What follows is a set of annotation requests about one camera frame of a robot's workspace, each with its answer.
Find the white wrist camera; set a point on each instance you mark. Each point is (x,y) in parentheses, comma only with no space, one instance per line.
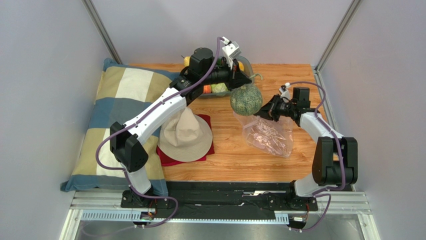
(230,50)
(284,92)

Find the orange peach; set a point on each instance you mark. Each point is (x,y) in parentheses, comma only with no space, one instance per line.
(207,89)

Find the aluminium frame post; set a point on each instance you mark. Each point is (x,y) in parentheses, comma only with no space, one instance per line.
(98,23)
(338,33)

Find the grey plastic basket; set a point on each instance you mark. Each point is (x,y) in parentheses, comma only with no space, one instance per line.
(246,65)

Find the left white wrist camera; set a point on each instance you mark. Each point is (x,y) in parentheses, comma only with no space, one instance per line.
(230,50)

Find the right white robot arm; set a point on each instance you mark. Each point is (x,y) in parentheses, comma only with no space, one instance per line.
(335,161)

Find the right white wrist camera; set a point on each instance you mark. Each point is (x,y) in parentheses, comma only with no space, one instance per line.
(284,92)

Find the right aluminium frame post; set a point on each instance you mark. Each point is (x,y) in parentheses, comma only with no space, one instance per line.
(338,33)

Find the clear zip top bag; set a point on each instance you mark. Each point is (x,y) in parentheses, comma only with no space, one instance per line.
(270,137)

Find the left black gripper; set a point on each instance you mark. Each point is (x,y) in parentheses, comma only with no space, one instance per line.
(236,79)

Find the checked blue beige pillow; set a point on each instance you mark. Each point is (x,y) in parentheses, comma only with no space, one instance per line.
(123,93)

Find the beige bucket hat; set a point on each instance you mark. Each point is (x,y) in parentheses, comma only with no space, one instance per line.
(185,137)

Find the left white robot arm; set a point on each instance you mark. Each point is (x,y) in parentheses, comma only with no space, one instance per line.
(127,140)

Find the yellow pear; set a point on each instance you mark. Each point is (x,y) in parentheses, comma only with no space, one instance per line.
(186,61)

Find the left aluminium frame post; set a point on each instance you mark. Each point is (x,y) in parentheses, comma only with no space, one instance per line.
(98,23)

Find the pale green cabbage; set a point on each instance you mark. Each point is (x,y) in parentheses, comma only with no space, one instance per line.
(219,88)

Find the red cloth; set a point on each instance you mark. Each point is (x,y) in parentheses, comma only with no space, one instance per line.
(167,161)

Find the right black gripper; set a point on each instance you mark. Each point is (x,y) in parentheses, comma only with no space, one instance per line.
(273,108)

